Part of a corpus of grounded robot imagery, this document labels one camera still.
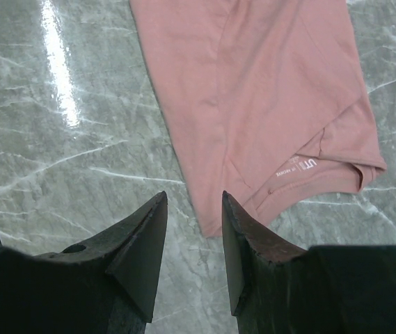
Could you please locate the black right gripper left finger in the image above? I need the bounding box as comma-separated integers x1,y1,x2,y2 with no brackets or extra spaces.
0,192,168,333

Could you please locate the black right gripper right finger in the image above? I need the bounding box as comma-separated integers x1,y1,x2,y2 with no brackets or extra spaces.
222,193,396,333

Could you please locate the pink t shirt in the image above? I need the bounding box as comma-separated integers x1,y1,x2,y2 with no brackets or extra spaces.
130,1,387,237

